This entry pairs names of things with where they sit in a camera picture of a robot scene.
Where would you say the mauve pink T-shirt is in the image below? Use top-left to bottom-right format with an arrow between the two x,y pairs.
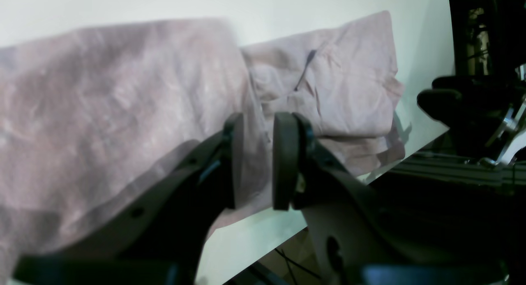
0,11 -> 405,285

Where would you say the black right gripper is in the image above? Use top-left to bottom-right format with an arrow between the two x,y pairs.
417,75 -> 525,161

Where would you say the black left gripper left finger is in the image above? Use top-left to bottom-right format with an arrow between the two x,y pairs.
12,113 -> 244,285

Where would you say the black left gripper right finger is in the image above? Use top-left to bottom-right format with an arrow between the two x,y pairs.
272,112 -> 510,285

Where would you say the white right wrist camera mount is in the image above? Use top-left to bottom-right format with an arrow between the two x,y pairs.
479,96 -> 526,167

